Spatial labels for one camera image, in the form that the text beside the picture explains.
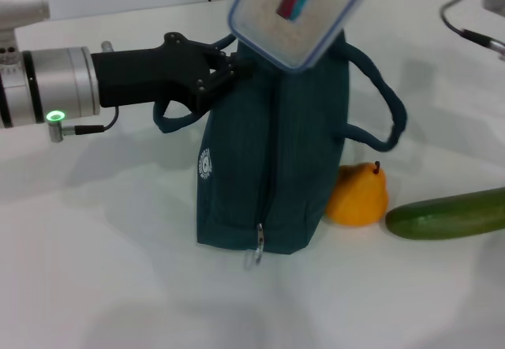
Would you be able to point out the dark teal fabric lunch bag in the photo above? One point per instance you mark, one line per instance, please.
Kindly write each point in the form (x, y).
(276, 159)

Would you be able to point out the clear container with blue-rimmed lid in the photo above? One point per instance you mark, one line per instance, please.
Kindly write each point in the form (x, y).
(296, 13)

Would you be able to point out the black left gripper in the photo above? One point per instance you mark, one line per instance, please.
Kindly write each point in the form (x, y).
(146, 74)

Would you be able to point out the yellow pear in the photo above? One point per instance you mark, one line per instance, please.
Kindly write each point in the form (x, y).
(359, 203)

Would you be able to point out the green cucumber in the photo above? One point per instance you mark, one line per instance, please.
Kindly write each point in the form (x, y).
(446, 216)

